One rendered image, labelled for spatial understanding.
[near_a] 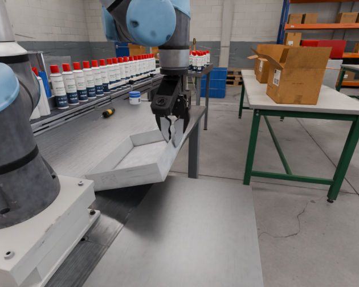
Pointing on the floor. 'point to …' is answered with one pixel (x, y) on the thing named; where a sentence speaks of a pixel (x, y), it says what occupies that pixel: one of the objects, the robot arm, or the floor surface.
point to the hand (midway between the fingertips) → (172, 144)
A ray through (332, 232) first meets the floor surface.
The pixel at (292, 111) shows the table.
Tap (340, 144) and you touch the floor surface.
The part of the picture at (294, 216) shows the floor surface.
